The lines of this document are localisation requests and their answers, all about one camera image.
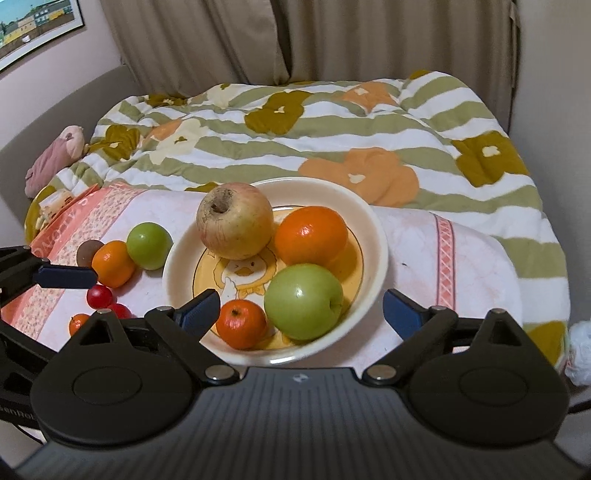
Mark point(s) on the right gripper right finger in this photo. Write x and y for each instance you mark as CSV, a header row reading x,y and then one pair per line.
x,y
423,331

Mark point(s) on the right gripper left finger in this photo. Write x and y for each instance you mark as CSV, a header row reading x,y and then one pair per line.
x,y
181,329

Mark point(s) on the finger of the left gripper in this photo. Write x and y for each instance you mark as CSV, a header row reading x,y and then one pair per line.
x,y
64,277

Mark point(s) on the brown kiwi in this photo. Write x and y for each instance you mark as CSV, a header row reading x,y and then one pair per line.
x,y
86,252

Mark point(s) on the tiny orange kumquat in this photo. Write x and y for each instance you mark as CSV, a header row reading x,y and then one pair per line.
x,y
76,322

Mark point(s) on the red cherry tomato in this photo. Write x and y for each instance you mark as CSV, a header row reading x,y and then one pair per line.
x,y
99,297
120,311

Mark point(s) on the orange mandarin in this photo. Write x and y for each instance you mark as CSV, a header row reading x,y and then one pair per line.
x,y
113,265

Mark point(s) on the small green apple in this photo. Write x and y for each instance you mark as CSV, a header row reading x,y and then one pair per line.
x,y
148,245

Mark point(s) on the small mandarin in bowl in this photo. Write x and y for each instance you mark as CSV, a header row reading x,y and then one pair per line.
x,y
241,324

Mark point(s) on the cream cartoon duck bowl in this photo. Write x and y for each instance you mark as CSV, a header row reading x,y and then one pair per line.
x,y
361,336

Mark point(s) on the yellow patterned pillow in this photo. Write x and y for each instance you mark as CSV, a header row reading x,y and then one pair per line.
x,y
43,209

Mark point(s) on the large green apple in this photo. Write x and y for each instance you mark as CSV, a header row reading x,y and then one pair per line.
x,y
304,301

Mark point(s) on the large yellow-red apple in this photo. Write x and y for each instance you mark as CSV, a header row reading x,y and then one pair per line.
x,y
235,221

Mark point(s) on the pink plush toy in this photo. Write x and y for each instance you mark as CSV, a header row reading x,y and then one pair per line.
x,y
67,148

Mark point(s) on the large orange in bowl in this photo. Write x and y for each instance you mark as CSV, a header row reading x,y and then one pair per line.
x,y
313,234

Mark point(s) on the white crumpled plastic bag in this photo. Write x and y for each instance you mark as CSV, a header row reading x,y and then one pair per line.
x,y
578,366

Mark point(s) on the grey bed headboard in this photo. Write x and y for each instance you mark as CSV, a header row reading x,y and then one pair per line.
x,y
84,107

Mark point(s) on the striped floral quilt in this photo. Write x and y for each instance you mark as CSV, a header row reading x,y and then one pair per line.
x,y
425,143

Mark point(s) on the framed landscape picture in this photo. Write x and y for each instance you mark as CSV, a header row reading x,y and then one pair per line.
x,y
27,25

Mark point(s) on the beige curtain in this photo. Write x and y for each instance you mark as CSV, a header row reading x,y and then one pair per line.
x,y
186,47

